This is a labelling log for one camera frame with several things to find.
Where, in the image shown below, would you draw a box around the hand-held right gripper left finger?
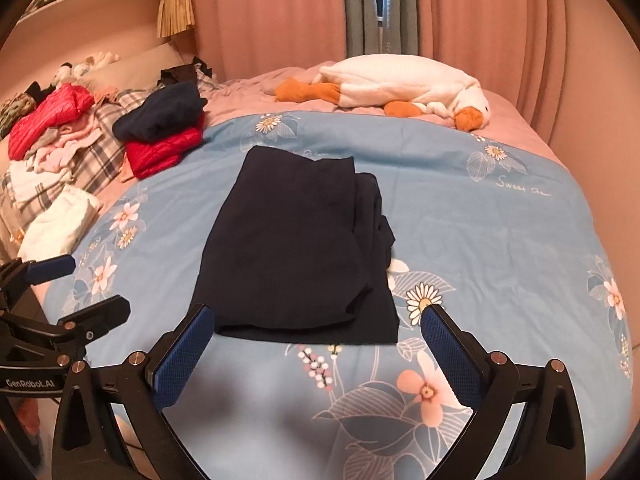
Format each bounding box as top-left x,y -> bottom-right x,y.
52,302 -> 216,480

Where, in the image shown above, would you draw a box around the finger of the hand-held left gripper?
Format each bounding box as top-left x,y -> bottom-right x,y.
54,295 -> 132,347
0,254 -> 77,309

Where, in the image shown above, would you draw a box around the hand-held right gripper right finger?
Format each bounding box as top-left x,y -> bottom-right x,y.
420,302 -> 587,480

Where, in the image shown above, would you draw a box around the navy zip jacket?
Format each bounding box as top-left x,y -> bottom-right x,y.
189,146 -> 401,347

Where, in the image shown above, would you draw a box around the pink crumpled clothes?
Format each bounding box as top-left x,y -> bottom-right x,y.
25,115 -> 108,171

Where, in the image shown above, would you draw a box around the dark crumpled clothes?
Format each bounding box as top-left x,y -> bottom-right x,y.
159,57 -> 216,88

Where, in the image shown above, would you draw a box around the folded white garment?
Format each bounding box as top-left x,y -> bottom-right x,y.
19,185 -> 103,263

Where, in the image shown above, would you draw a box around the white printed garment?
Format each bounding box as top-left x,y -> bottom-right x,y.
7,157 -> 76,206

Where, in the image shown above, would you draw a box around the plaid cloth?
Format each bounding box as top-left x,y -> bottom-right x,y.
0,87 -> 151,211

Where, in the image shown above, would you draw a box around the blue floral blanket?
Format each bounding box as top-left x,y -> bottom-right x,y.
40,110 -> 633,480

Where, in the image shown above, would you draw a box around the crumpled red down jacket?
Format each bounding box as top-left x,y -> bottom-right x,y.
7,84 -> 96,158

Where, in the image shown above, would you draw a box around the folded red down jacket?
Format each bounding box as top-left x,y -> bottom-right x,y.
125,125 -> 206,181

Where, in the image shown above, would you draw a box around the green knitted cloth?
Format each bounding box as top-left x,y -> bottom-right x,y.
0,92 -> 38,133

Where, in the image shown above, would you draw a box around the folded navy garment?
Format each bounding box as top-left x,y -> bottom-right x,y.
112,80 -> 208,142

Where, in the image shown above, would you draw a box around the black and white plush toy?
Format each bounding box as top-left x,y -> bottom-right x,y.
52,62 -> 83,83

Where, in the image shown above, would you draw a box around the white small plush toy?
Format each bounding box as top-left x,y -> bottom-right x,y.
85,50 -> 121,68

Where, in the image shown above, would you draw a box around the beige pillow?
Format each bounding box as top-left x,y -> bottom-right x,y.
75,42 -> 183,93

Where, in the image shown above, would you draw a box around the pink bed sheet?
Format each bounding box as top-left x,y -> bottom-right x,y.
85,65 -> 566,201

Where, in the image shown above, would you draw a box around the white goose plush toy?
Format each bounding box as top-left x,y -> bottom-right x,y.
275,54 -> 493,133

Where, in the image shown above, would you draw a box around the beige fringed cloth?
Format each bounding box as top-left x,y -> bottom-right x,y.
157,0 -> 196,38

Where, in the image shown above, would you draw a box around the pink curtain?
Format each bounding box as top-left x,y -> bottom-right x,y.
187,0 -> 351,83
415,0 -> 566,146

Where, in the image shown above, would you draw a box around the teal curtain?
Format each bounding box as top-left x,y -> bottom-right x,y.
342,0 -> 418,61

